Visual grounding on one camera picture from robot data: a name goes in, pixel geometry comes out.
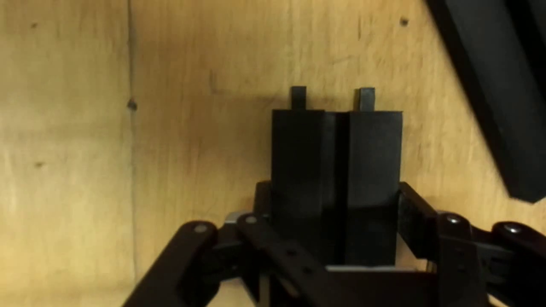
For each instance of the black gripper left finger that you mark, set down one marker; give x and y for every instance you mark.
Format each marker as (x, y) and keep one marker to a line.
(200, 257)

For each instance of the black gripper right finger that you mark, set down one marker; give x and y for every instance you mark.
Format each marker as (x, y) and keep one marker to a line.
(507, 261)

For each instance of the large black double track piece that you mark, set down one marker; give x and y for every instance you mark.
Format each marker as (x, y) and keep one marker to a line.
(493, 68)

